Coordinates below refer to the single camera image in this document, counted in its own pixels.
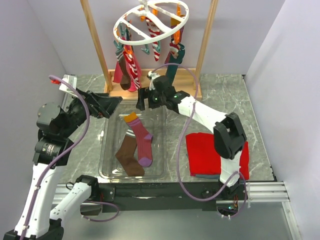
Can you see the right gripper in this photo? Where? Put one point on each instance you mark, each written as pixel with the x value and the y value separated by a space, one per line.
pixel 144 93

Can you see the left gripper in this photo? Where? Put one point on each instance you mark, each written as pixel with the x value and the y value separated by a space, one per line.
pixel 102 104

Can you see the maroon purple ribbed sock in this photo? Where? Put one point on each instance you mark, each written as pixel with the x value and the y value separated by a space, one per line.
pixel 143 139

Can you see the brown sock with striped cuff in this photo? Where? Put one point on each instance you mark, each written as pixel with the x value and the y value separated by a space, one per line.
pixel 126 155

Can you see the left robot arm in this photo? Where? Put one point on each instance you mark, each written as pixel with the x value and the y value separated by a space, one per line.
pixel 39 219

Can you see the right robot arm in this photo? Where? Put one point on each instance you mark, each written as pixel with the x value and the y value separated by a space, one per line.
pixel 228 132

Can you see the white round clip hanger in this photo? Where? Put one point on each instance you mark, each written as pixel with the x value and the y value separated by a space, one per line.
pixel 148 12

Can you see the pink cloth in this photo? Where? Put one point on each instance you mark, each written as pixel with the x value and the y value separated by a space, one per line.
pixel 127 71

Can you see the clear plastic tray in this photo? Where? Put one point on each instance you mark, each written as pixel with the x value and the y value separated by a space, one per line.
pixel 154 120

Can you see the teal clothes clip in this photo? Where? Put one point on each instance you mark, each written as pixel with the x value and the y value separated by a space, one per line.
pixel 145 49

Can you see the dark teal santa sock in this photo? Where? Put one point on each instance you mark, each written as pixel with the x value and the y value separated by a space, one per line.
pixel 176 55

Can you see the red folded cloth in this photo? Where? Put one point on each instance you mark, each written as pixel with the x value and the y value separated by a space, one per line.
pixel 204 161

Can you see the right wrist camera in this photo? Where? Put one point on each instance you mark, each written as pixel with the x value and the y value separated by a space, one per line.
pixel 152 76

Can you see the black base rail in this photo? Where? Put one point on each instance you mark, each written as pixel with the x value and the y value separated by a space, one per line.
pixel 158 196

